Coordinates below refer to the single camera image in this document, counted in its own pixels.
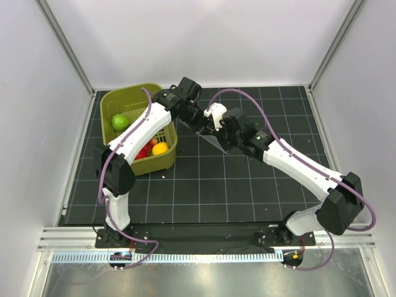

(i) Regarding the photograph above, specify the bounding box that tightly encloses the clear zip top bag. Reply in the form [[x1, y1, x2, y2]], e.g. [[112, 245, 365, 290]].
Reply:
[[180, 118, 233, 153]]

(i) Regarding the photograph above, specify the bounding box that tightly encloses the light green bumpy fruit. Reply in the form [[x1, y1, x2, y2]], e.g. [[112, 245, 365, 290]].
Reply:
[[111, 114, 129, 132]]

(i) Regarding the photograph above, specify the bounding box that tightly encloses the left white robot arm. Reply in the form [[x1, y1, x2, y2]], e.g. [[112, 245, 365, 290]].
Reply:
[[94, 77, 206, 248]]

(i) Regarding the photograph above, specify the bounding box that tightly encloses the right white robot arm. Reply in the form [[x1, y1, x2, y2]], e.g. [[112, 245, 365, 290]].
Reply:
[[205, 103, 364, 245]]

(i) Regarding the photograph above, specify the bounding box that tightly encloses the yellow lemon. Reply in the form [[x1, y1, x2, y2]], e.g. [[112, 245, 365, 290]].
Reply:
[[152, 142, 170, 156]]

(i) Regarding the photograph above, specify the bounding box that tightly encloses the small pink peach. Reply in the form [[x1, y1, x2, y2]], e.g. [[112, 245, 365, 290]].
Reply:
[[148, 139, 158, 147]]

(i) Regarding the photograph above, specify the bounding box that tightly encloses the black grid mat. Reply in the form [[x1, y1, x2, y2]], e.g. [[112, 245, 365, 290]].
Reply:
[[59, 86, 329, 226]]

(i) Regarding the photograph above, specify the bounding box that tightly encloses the olive green plastic basket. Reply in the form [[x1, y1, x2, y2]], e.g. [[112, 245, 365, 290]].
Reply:
[[100, 83, 178, 176]]

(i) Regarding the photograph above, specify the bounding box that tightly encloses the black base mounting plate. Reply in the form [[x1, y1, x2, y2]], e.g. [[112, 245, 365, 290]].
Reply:
[[92, 223, 316, 251]]

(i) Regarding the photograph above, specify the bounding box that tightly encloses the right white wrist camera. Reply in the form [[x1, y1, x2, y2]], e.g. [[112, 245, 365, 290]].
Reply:
[[204, 103, 227, 131]]

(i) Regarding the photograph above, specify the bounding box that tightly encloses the slotted cable duct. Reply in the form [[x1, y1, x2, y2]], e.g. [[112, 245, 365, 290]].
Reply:
[[51, 250, 283, 265]]

